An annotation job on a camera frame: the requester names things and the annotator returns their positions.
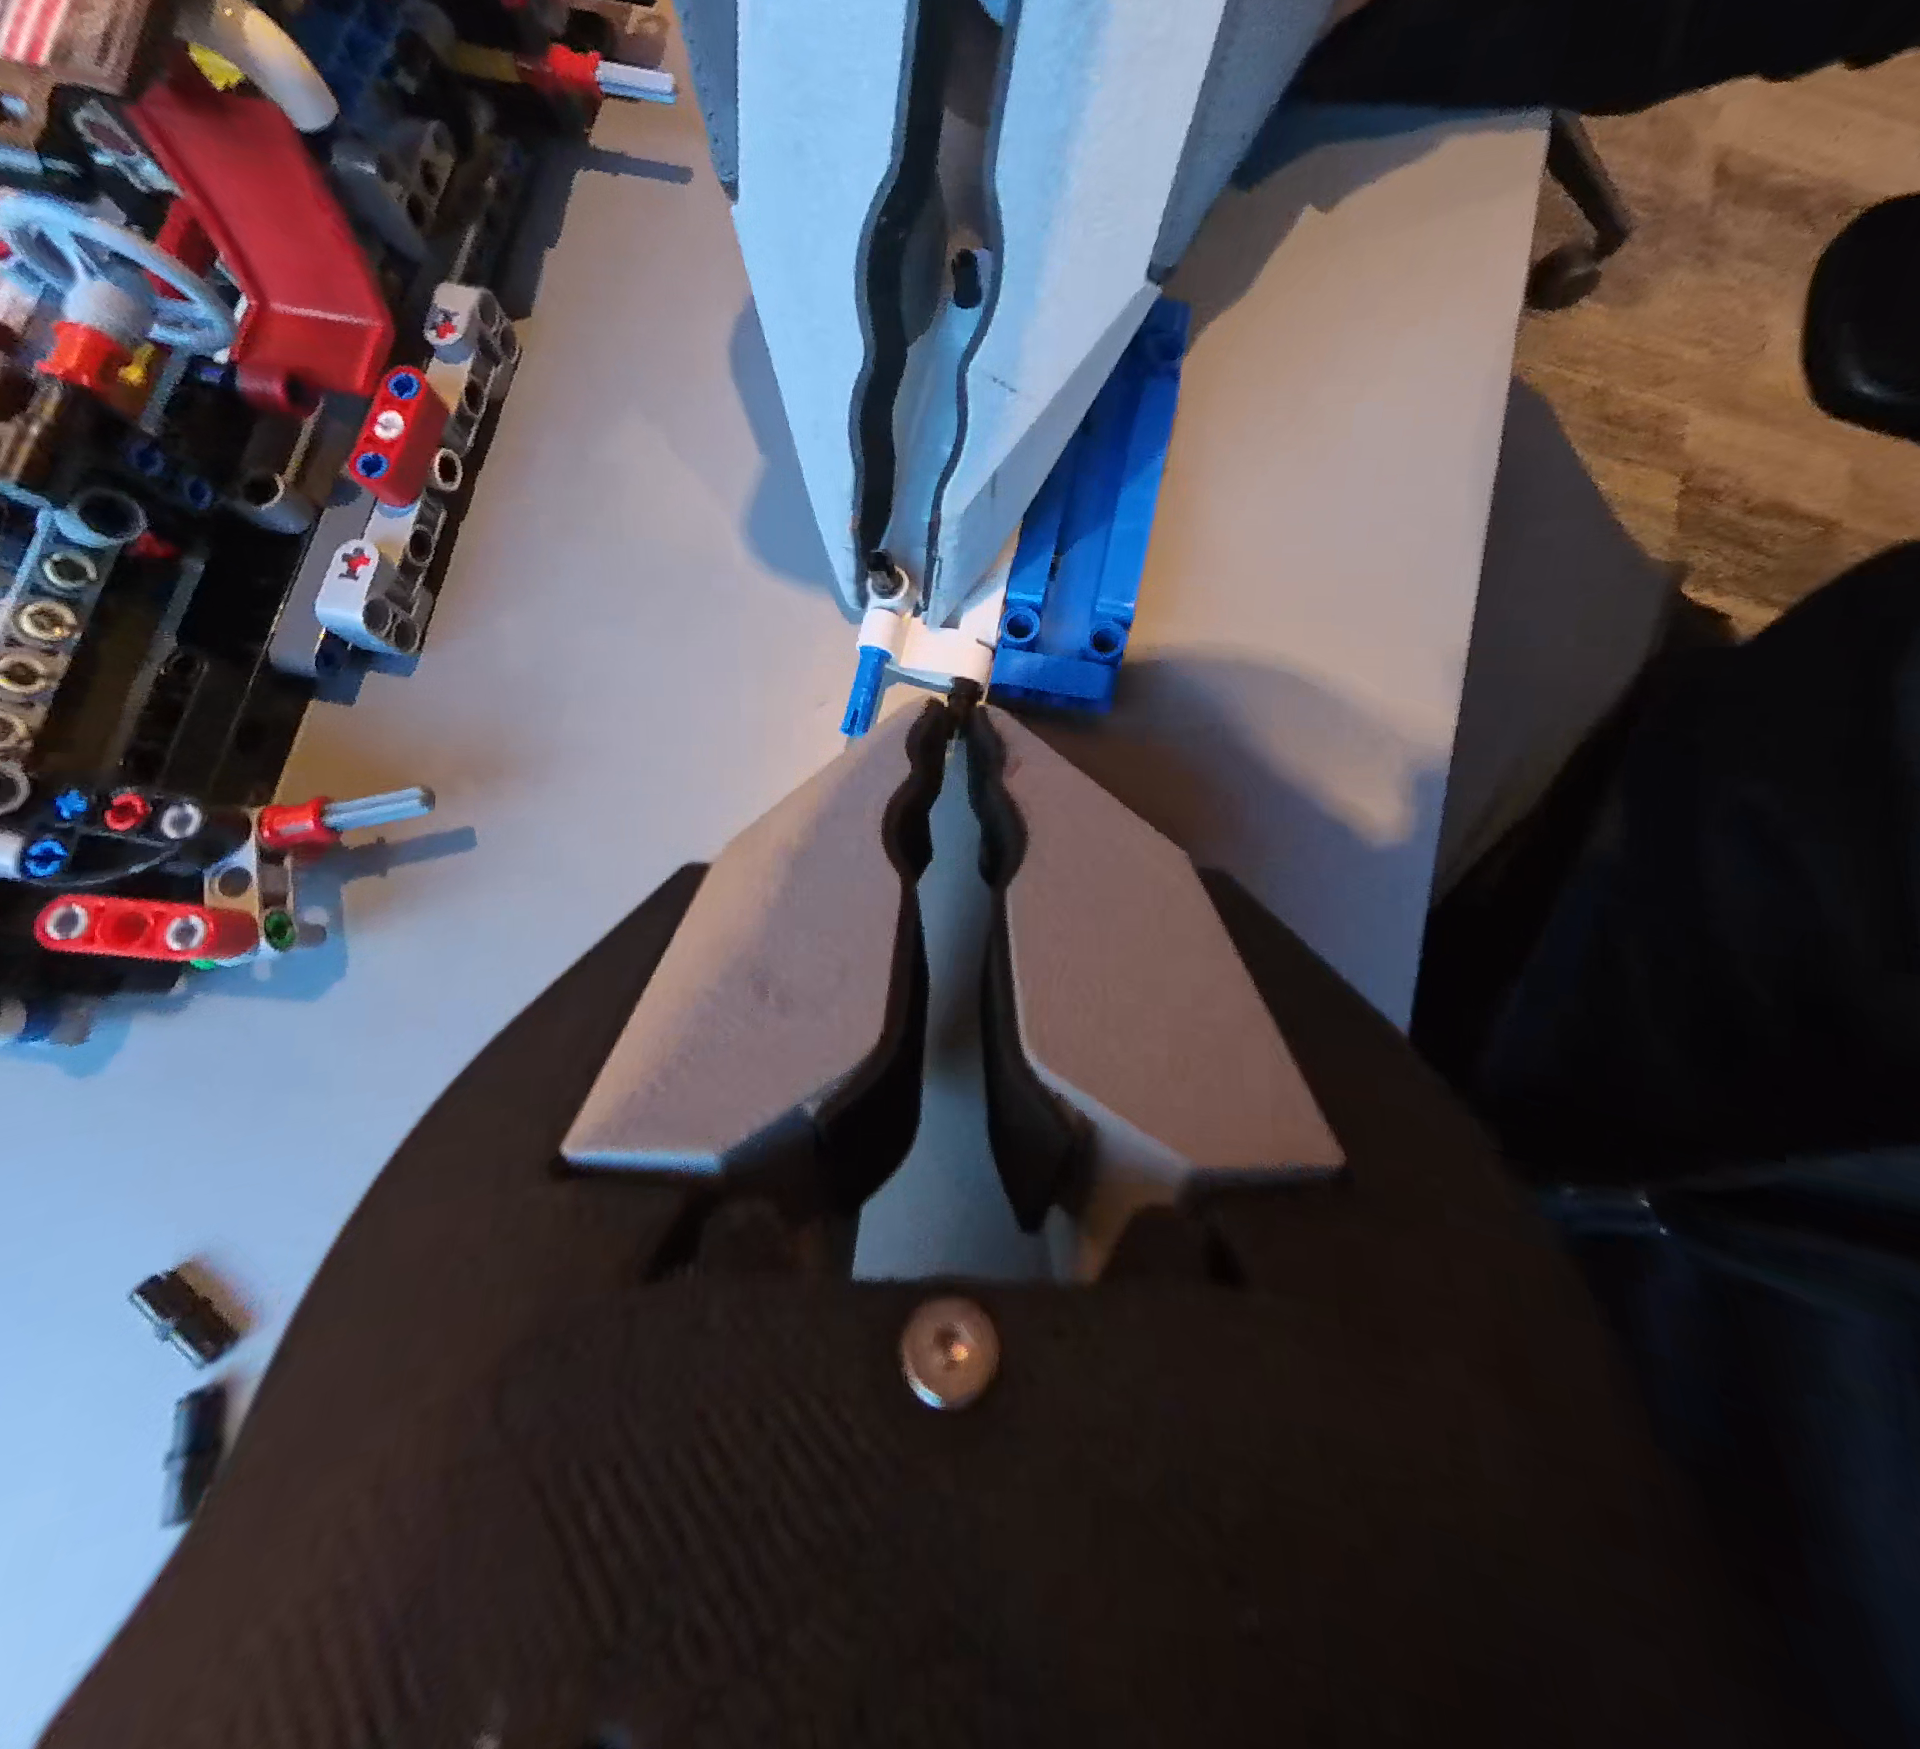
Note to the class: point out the black office chair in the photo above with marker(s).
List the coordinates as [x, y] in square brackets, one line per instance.
[1863, 320]

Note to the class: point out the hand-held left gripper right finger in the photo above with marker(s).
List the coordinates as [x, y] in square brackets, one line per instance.
[1166, 1028]

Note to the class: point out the black brick race car model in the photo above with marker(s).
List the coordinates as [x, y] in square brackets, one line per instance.
[300, 282]

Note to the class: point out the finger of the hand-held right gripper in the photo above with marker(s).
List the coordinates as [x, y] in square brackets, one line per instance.
[1110, 133]
[819, 133]

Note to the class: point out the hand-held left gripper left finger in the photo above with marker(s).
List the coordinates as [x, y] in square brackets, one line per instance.
[749, 1012]

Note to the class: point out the grey desk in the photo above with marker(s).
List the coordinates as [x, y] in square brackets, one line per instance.
[599, 728]

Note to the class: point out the blue connector pin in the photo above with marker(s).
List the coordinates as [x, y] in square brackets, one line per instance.
[861, 700]

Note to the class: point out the white brick panel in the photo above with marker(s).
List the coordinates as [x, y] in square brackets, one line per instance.
[937, 653]

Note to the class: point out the blue brick panel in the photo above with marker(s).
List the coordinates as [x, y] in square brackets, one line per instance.
[1078, 581]

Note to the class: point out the person's grey trouser leg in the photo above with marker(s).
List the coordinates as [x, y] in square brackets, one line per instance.
[1545, 612]

